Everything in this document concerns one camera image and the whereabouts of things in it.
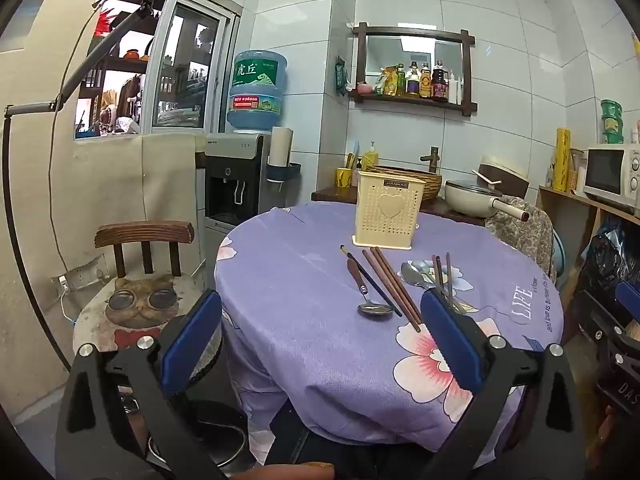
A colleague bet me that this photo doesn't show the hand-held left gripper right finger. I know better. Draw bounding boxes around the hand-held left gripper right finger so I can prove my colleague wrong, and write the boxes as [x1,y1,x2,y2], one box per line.
[419,289,588,480]

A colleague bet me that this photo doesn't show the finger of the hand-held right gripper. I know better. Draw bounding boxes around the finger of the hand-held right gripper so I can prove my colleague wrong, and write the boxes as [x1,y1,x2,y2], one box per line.
[575,281,640,346]

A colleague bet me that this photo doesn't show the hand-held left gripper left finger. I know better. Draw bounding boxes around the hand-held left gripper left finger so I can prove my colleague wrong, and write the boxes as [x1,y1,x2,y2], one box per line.
[55,289,223,480]

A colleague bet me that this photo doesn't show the wooden-handled metal spoon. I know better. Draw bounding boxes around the wooden-handled metal spoon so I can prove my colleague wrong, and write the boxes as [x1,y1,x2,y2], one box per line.
[347,258,395,317]

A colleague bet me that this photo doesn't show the black patterned chopstick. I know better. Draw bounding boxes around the black patterned chopstick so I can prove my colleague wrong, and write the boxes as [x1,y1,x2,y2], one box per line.
[341,245,403,318]

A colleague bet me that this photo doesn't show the cream plastic utensil holder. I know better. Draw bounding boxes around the cream plastic utensil holder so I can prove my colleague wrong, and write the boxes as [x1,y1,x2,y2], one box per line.
[351,170,422,251]

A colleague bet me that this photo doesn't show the black plastic bag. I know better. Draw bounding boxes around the black plastic bag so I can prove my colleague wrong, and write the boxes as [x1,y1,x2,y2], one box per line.
[584,220,640,306]

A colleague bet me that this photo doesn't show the brown wooden chopstick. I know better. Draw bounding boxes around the brown wooden chopstick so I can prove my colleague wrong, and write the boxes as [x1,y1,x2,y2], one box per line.
[362,249,422,333]
[370,247,427,325]

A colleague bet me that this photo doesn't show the black round stool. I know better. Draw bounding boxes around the black round stool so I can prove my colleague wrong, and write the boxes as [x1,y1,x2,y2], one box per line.
[187,399,249,467]

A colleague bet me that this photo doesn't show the wooden chair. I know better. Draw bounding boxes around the wooden chair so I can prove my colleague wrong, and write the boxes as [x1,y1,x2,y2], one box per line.
[94,221,196,279]

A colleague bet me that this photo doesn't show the light wooden shelf unit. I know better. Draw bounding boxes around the light wooden shelf unit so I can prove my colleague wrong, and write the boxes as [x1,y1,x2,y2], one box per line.
[537,185,640,281]

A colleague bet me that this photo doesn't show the purple floral tablecloth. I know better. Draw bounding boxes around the purple floral tablecloth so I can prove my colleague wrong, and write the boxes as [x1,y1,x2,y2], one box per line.
[214,201,565,466]

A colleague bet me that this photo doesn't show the floral chair cover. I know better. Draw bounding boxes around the floral chair cover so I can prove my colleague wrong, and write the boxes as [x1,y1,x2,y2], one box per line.
[484,195,557,282]

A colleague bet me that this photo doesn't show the white microwave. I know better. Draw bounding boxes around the white microwave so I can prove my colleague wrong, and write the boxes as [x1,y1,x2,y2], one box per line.
[582,143,640,216]

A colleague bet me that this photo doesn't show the white power strip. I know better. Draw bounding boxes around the white power strip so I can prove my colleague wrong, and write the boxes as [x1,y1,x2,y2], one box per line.
[51,255,109,292]

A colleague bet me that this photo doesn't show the woven pattern wash basin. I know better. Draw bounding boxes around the woven pattern wash basin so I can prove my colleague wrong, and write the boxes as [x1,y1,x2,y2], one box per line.
[372,164,444,204]

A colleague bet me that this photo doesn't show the person's dark trousers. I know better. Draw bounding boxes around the person's dark trousers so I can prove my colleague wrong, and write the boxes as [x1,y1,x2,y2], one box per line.
[264,400,426,480]

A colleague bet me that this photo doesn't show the yellow wrap roll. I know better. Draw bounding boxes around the yellow wrap roll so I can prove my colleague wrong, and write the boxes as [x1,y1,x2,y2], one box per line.
[552,127,572,192]

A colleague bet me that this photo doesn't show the beige hanging cloth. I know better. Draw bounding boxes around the beige hanging cloth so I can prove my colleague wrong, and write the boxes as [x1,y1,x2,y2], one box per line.
[75,132,211,281]

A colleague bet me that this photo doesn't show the grey water dispenser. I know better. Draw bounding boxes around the grey water dispenser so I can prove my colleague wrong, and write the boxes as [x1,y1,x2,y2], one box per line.
[202,132,273,235]

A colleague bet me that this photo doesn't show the brown and white rice cooker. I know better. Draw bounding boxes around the brown and white rice cooker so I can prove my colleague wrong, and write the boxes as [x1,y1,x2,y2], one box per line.
[477,156,530,200]

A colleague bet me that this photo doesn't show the green stacked cans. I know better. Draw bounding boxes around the green stacked cans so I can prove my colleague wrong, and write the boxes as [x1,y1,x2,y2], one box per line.
[600,99,625,144]

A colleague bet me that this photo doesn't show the dark wooden counter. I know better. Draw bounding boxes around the dark wooden counter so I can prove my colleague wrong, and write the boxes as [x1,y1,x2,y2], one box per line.
[311,186,488,227]

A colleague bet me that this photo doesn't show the blue cup holder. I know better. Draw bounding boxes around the blue cup holder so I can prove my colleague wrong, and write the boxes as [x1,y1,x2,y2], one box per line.
[266,161,302,184]

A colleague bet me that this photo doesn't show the yellow dish soap bottle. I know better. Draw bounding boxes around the yellow dish soap bottle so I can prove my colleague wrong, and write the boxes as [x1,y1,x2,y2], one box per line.
[361,141,381,172]

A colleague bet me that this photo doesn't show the white paper cup tube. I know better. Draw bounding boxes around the white paper cup tube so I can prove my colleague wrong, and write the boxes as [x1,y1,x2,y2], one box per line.
[268,126,294,168]

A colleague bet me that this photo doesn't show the dark soy sauce bottle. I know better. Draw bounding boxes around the dark soy sauce bottle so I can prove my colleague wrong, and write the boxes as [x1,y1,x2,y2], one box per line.
[431,61,450,103]

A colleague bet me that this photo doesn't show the sliding glass window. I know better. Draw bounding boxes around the sliding glass window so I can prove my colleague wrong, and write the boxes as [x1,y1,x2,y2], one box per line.
[140,0,244,136]

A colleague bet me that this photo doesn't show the black floor lamp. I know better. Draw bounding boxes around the black floor lamp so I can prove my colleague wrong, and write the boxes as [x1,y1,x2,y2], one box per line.
[1,0,169,373]

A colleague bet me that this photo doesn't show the wooden display shelf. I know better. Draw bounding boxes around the wooden display shelf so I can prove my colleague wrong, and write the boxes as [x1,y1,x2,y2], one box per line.
[75,5,157,136]

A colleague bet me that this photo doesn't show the cream pan with handle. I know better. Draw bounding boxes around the cream pan with handle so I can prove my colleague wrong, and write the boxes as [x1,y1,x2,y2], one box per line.
[444,180,530,222]

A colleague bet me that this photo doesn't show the wooden wall shelf with mirror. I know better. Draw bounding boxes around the wooden wall shelf with mirror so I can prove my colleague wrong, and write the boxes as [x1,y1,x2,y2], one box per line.
[348,22,478,117]

